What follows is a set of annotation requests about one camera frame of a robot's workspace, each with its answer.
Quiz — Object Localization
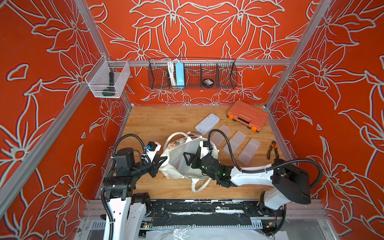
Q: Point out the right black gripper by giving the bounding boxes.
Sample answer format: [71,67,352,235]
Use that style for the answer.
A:
[185,149,219,179]

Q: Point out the translucent frosted pencil case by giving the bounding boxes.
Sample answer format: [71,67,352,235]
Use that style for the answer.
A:
[210,125,231,148]

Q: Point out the white printed canvas tote bag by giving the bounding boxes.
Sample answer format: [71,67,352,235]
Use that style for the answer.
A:
[160,132,219,193]

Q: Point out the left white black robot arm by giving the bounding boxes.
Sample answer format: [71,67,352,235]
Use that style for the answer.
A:
[101,154,167,240]

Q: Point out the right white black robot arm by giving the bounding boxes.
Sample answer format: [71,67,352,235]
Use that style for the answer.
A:
[183,139,324,237]

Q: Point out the orange plastic tool case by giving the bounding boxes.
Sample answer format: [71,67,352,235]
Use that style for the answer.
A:
[227,101,269,133]

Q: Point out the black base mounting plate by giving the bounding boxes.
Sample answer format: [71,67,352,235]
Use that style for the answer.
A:
[141,199,285,230]

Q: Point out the light blue power bank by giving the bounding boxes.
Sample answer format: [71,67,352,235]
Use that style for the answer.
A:
[175,62,185,89]

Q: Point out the dark green flashlight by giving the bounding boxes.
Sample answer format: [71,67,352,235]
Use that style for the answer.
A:
[103,72,116,97]

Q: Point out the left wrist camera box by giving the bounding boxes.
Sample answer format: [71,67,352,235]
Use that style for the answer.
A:
[115,141,168,172]

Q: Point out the orange handled pliers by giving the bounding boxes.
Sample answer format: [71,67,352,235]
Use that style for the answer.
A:
[267,141,280,160]

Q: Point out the black wire wall basket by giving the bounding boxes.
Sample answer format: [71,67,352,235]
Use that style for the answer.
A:
[148,58,239,90]

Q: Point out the white coiled cable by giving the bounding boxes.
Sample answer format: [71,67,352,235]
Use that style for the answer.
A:
[167,59,177,88]

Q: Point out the clear plastic wall bin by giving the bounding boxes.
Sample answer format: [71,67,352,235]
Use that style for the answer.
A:
[86,56,131,99]

